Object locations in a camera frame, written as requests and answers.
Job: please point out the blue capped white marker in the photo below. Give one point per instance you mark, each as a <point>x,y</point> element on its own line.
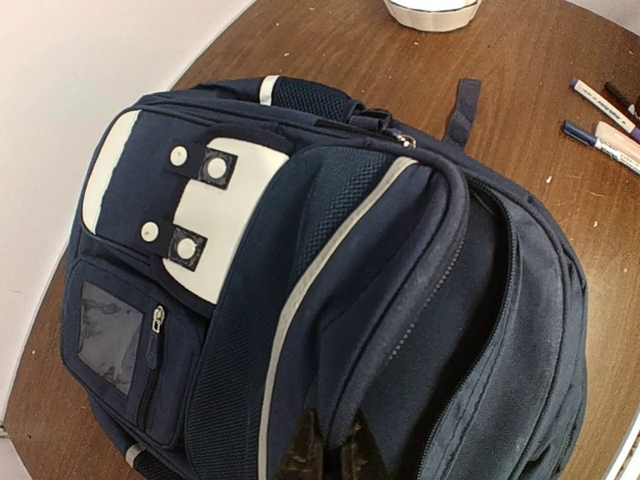
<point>579,134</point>

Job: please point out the purple capped white marker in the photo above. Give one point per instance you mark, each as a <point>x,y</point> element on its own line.
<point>606,107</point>

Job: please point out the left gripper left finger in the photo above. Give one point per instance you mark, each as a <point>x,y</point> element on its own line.
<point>304,458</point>

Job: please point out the white scalloped ceramic bowl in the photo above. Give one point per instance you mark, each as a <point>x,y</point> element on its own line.
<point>433,16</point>

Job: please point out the navy blue student backpack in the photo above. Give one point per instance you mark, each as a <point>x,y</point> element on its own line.
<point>246,250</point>

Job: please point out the black marker pen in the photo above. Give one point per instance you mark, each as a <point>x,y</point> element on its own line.
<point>622,99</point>

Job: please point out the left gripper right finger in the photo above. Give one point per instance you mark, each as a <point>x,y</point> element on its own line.
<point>360,456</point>

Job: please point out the pink and yellow highlighter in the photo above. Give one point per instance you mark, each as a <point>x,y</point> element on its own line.
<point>617,140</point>

